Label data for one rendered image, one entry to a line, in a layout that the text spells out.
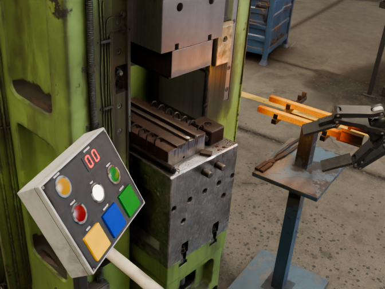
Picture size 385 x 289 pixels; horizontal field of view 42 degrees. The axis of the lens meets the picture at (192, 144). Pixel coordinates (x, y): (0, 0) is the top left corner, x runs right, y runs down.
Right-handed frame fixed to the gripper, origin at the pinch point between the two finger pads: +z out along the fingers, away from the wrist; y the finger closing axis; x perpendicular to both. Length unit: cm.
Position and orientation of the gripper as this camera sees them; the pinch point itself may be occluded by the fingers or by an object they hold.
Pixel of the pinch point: (317, 147)
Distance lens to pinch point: 114.8
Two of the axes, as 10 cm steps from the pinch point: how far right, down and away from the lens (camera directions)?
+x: 0.4, -7.5, 6.6
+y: 4.6, 6.0, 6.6
